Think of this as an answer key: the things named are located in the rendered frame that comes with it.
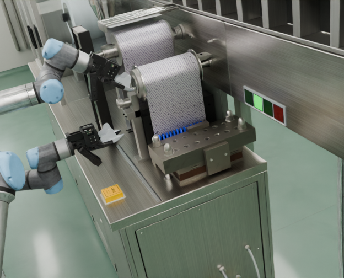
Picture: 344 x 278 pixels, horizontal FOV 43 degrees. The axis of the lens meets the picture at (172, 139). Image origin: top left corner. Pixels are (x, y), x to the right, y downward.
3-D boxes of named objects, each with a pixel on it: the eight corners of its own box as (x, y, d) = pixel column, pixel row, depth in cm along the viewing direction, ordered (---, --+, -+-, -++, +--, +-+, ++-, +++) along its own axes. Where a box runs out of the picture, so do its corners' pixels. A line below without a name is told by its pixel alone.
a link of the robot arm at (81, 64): (72, 71, 153) (68, 66, 160) (84, 76, 156) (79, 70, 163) (81, 52, 152) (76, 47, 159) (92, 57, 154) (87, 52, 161)
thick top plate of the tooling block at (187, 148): (150, 157, 175) (147, 144, 172) (235, 127, 186) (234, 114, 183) (165, 175, 161) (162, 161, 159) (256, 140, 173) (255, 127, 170)
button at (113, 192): (101, 194, 169) (100, 190, 168) (118, 188, 171) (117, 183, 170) (106, 203, 163) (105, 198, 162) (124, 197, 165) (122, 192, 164)
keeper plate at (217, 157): (206, 173, 169) (203, 149, 164) (228, 165, 172) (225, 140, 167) (209, 176, 167) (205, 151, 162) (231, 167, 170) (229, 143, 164)
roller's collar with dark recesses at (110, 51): (102, 59, 191) (99, 44, 188) (115, 55, 193) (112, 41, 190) (106, 62, 186) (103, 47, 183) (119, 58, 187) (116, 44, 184)
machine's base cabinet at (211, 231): (60, 153, 406) (31, 66, 366) (124, 132, 424) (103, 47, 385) (159, 378, 195) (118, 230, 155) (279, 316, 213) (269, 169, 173)
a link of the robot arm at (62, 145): (62, 163, 161) (58, 154, 167) (74, 159, 162) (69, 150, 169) (56, 145, 157) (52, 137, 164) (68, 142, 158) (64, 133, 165)
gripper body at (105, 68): (123, 67, 160) (93, 53, 154) (113, 88, 162) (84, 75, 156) (117, 63, 167) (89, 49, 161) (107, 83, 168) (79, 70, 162)
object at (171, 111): (155, 140, 178) (146, 99, 169) (205, 123, 184) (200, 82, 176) (156, 141, 177) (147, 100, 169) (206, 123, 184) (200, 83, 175)
